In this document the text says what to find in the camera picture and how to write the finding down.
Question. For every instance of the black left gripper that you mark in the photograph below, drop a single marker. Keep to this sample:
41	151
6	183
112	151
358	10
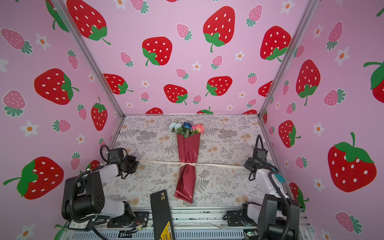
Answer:
134	162

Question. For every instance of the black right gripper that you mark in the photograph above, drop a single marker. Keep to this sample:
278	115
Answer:
250	161

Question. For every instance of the white fake flower stem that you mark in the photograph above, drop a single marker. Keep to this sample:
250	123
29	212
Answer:
179	129

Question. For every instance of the beige ribbon pile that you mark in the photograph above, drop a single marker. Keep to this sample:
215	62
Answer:
194	164

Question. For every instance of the dark red wrapping paper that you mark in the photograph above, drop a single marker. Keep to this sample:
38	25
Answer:
188	153

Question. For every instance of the large pink fake rose stem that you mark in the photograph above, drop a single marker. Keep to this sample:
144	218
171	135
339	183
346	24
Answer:
200	128

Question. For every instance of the blue fake rose stem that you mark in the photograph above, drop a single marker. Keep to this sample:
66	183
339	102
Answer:
187	125

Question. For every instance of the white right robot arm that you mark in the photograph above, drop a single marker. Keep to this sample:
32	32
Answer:
278	217

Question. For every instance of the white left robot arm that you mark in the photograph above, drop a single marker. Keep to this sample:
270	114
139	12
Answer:
84	200

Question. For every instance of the teal flat stick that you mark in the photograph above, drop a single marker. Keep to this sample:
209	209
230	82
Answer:
280	178

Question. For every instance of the black flat device yellow label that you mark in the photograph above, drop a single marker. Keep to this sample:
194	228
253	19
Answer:
162	218

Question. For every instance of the black framed analog clock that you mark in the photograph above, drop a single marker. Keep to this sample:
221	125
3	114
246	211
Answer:
83	227

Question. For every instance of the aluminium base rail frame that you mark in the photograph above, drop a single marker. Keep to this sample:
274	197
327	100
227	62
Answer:
188	223

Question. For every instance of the aluminium corner post right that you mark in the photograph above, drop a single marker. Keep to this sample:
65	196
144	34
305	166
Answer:
296	38

